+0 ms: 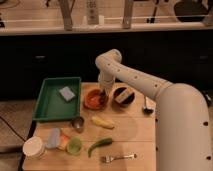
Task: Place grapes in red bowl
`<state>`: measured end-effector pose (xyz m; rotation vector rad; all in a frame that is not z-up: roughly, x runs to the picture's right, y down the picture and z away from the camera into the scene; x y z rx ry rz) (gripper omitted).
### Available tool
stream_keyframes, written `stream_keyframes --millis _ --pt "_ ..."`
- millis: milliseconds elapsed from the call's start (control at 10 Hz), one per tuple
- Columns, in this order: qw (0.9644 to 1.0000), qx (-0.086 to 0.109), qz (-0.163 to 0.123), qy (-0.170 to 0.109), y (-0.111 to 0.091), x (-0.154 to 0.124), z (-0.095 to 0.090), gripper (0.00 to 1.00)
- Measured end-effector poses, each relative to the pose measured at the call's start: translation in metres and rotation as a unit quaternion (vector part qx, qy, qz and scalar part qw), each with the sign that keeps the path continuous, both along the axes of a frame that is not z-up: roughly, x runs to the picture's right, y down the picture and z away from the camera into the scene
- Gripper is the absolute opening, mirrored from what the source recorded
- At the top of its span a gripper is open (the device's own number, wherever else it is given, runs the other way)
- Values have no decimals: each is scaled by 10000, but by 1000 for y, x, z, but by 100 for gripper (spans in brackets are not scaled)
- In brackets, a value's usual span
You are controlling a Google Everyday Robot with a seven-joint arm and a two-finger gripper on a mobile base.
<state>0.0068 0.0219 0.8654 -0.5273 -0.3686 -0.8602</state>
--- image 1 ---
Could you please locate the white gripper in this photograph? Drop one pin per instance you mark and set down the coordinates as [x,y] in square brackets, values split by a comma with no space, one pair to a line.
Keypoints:
[106,81]

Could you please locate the dark purple grapes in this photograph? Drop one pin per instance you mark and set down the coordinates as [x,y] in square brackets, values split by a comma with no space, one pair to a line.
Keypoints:
[102,99]

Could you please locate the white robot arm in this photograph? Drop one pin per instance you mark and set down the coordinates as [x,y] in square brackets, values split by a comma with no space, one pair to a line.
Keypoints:
[183,139]

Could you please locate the red bowl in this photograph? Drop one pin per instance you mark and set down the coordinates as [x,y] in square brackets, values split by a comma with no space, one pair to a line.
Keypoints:
[91,100]

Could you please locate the dark brown bowl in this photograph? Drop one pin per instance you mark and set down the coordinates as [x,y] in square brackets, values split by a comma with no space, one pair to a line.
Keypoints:
[127,101]

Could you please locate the tan sponge block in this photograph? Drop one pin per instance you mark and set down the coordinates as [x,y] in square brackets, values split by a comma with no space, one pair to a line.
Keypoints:
[122,96]

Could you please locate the small metal cup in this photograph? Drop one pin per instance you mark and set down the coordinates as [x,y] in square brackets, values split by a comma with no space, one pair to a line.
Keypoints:
[78,124]

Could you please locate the blue grey sponge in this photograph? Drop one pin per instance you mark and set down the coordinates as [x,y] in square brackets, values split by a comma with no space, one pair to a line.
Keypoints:
[67,93]

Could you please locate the green chili pepper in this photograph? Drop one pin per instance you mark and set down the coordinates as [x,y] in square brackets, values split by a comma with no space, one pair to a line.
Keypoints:
[100,143]

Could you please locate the black ladle spoon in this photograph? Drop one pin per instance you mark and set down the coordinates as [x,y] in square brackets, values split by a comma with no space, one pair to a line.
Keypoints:
[146,109]

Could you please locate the green plastic tray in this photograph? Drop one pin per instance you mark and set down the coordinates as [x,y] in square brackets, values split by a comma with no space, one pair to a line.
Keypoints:
[52,106]

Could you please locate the green plastic cup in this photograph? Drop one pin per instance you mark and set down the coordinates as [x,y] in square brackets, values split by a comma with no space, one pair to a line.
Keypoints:
[74,146]

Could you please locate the orange toy piece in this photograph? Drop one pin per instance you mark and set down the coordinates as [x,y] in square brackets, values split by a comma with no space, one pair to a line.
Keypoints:
[63,141]

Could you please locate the silver fork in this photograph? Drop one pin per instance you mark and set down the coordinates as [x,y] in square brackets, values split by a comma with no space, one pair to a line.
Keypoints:
[109,159]

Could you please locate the grey blue cloth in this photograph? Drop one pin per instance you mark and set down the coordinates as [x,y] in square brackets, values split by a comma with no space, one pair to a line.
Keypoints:
[53,140]

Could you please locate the white remote on shelf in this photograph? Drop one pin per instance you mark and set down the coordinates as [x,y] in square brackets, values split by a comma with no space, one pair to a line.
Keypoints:
[92,12]

